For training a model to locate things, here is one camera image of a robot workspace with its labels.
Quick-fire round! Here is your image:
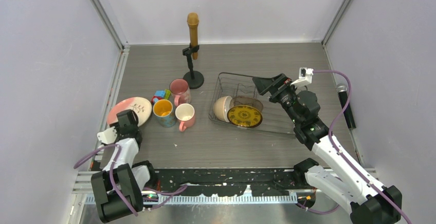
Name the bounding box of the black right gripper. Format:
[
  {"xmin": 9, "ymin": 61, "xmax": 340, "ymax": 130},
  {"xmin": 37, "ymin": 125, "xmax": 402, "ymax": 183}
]
[{"xmin": 252, "ymin": 73, "xmax": 301, "ymax": 125}]

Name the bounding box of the pink beige leaf plate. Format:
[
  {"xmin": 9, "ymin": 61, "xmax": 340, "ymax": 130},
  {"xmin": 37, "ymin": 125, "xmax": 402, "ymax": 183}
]
[{"xmin": 106, "ymin": 97, "xmax": 152, "ymax": 127}]

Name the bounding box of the blue mug yellow inside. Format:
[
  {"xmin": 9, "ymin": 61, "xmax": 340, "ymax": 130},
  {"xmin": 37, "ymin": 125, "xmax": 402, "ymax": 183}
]
[{"xmin": 153, "ymin": 99, "xmax": 177, "ymax": 127}]

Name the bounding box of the plain pink mug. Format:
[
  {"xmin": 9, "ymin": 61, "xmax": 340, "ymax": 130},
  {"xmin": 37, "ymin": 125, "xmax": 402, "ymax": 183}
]
[{"xmin": 175, "ymin": 103, "xmax": 195, "ymax": 132}]

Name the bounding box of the pink patterned mug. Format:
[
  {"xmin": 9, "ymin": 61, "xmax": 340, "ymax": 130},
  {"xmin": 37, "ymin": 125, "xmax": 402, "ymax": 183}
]
[{"xmin": 169, "ymin": 79, "xmax": 192, "ymax": 107}]

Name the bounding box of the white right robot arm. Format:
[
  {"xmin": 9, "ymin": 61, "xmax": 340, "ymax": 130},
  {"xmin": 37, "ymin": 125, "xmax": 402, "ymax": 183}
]
[{"xmin": 252, "ymin": 73, "xmax": 402, "ymax": 223}]

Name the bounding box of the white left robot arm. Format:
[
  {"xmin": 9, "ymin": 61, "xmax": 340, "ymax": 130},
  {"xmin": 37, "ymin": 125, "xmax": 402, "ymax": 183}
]
[{"xmin": 91, "ymin": 109, "xmax": 158, "ymax": 223}]

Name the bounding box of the brown glass bowl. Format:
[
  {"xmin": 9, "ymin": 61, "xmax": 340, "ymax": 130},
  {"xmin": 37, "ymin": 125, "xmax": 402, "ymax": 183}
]
[{"xmin": 230, "ymin": 96, "xmax": 264, "ymax": 112}]

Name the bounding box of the yellow black patterned plate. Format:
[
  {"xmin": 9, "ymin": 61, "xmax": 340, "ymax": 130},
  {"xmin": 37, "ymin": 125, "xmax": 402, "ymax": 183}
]
[{"xmin": 227, "ymin": 105, "xmax": 263, "ymax": 128}]

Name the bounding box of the red toy brick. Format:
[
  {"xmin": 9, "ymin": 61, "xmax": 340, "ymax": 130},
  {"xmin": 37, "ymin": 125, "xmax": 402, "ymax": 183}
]
[{"xmin": 151, "ymin": 96, "xmax": 162, "ymax": 105}]

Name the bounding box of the blue toy brick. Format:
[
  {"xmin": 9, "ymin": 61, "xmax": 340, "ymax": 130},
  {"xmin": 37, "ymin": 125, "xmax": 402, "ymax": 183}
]
[{"xmin": 154, "ymin": 90, "xmax": 166, "ymax": 99}]

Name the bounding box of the beige ceramic bowl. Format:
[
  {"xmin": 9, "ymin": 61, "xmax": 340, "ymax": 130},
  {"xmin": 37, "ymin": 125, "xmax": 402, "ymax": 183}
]
[{"xmin": 213, "ymin": 96, "xmax": 232, "ymax": 123}]

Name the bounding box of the lime green toy brick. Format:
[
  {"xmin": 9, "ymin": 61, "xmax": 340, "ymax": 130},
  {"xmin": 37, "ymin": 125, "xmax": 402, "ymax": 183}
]
[{"xmin": 164, "ymin": 89, "xmax": 171, "ymax": 100}]

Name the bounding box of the black microphone stand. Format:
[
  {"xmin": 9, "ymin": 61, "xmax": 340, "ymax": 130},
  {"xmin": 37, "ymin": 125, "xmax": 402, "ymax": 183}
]
[{"xmin": 182, "ymin": 45, "xmax": 204, "ymax": 89}]

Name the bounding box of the black handheld microphone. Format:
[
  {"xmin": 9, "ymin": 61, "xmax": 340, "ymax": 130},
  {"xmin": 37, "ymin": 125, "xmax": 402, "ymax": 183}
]
[{"xmin": 336, "ymin": 84, "xmax": 356, "ymax": 130}]

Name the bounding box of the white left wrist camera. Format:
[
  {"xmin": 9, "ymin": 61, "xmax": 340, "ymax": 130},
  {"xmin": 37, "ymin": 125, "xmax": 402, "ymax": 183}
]
[{"xmin": 97, "ymin": 127, "xmax": 119, "ymax": 145}]

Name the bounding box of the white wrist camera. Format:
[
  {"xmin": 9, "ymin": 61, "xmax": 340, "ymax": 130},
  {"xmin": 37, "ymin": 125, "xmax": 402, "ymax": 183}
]
[
  {"xmin": 97, "ymin": 127, "xmax": 119, "ymax": 145},
  {"xmin": 291, "ymin": 67, "xmax": 314, "ymax": 88}
]

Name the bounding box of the black wire dish rack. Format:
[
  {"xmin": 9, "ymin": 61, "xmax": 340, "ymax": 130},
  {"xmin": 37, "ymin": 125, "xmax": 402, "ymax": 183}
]
[{"xmin": 208, "ymin": 72, "xmax": 295, "ymax": 138}]

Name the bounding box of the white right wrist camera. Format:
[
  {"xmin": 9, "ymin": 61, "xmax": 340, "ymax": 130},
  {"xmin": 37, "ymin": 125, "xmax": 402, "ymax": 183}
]
[{"xmin": 291, "ymin": 67, "xmax": 314, "ymax": 88}]

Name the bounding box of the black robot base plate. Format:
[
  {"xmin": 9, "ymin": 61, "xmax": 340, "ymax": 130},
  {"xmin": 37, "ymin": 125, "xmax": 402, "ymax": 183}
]
[{"xmin": 156, "ymin": 168, "xmax": 315, "ymax": 197}]

